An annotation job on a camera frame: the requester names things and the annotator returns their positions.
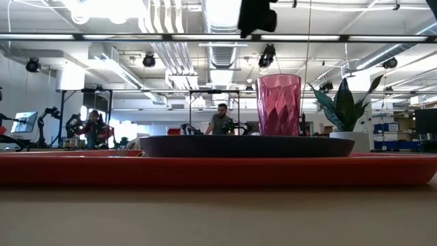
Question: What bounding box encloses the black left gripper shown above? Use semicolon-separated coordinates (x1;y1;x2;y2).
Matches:
237;0;279;40

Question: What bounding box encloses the pink faceted plastic cup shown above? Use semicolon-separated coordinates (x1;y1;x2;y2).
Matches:
255;73;302;137

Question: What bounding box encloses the blue round plate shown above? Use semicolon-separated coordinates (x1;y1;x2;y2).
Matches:
139;135;356;159

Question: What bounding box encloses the red plastic tray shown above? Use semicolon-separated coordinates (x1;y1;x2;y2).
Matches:
0;150;437;187

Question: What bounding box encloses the person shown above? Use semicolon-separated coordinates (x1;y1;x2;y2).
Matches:
203;102;236;136
75;109;114;150

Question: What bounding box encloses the green snake plant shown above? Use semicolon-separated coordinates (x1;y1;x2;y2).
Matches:
307;74;385;133

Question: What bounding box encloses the white plant pot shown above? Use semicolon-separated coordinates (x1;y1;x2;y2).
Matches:
329;131;371;154

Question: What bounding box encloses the blue storage bin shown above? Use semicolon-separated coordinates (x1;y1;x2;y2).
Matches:
373;140;423;151
373;122;400;133

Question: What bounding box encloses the black computer monitor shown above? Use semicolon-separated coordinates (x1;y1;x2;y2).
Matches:
414;108;437;135

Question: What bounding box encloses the lit tilted computer monitor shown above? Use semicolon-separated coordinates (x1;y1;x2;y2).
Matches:
10;111;39;134

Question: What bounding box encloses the silver ventilation duct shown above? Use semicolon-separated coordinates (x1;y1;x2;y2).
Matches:
201;0;249;107

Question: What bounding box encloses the thin hanging wire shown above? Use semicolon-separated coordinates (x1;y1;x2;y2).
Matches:
300;0;313;115

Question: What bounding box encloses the black metal frame stand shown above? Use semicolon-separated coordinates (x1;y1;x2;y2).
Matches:
56;87;113;150
188;89;240;136

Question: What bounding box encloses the black cable loop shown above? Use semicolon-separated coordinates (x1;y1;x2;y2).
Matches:
0;134;27;152

